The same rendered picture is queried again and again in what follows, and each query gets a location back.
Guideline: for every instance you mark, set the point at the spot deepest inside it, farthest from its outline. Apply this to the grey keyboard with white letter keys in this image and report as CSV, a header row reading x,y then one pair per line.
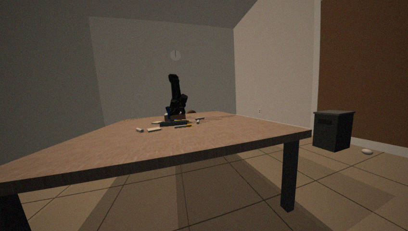
x,y
173,123

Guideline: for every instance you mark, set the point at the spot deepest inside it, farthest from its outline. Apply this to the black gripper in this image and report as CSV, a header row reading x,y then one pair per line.
x,y
175,111

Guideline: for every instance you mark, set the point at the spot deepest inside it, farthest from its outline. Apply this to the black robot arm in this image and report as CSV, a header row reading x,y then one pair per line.
x,y
177,97

